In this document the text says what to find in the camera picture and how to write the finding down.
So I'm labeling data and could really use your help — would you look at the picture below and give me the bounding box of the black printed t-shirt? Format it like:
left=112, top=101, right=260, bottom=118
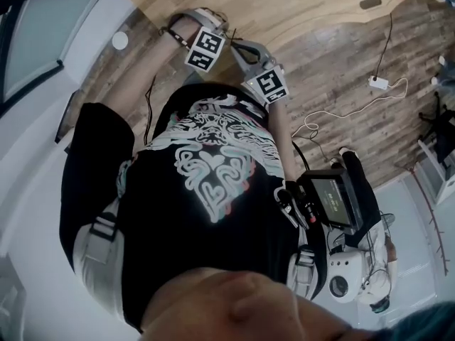
left=58, top=83, right=328, bottom=335

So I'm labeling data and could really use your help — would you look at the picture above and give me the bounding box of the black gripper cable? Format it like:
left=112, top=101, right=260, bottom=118
left=143, top=75, right=158, bottom=147
left=291, top=141, right=311, bottom=178

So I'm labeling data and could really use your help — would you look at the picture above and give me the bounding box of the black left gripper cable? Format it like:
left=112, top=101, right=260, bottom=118
left=143, top=75, right=158, bottom=147

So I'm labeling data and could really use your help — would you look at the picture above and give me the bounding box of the white harness vest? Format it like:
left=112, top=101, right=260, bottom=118
left=73, top=200, right=318, bottom=316

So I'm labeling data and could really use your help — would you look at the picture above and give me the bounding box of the person's left hand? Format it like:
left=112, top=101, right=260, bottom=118
left=168, top=12, right=200, bottom=43

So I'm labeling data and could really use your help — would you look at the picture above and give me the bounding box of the person's right forearm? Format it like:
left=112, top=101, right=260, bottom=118
left=266, top=101, right=298, bottom=185

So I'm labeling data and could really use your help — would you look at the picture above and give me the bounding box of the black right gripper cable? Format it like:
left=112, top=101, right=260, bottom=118
left=291, top=141, right=311, bottom=178

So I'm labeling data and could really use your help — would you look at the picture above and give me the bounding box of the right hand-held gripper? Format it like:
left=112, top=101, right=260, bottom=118
left=230, top=39, right=289, bottom=112

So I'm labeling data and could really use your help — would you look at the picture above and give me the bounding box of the person's left forearm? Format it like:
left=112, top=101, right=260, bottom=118
left=113, top=26, right=191, bottom=127

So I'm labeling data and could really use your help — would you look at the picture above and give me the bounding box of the thin black floor cable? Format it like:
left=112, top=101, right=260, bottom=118
left=308, top=129, right=332, bottom=163

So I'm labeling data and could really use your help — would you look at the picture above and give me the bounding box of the black beaded bracelet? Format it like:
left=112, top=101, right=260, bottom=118
left=159, top=26, right=190, bottom=46

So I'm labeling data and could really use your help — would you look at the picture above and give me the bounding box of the white camera helmet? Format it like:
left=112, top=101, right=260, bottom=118
left=328, top=250, right=368, bottom=304

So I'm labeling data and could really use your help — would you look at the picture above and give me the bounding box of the black power cable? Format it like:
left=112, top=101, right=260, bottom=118
left=375, top=11, right=394, bottom=78

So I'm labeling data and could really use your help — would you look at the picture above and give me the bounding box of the black office chair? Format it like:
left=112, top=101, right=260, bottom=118
left=418, top=94, right=455, bottom=165

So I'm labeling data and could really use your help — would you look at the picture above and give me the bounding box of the white floor cable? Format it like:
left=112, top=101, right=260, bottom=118
left=291, top=77, right=409, bottom=139

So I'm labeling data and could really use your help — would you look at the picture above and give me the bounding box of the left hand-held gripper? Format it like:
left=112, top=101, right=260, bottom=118
left=183, top=7, right=232, bottom=75

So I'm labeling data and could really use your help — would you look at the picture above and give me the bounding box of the white round floor disc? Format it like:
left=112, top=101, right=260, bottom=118
left=112, top=31, right=129, bottom=50

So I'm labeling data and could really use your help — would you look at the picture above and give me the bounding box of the white power strip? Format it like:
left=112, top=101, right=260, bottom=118
left=368, top=75, right=390, bottom=90

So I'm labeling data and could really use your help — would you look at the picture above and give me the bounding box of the black waist monitor rig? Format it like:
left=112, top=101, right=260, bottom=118
left=275, top=168, right=364, bottom=236

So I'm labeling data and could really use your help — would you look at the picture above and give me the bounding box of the person's face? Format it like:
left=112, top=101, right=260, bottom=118
left=140, top=266, right=356, bottom=341

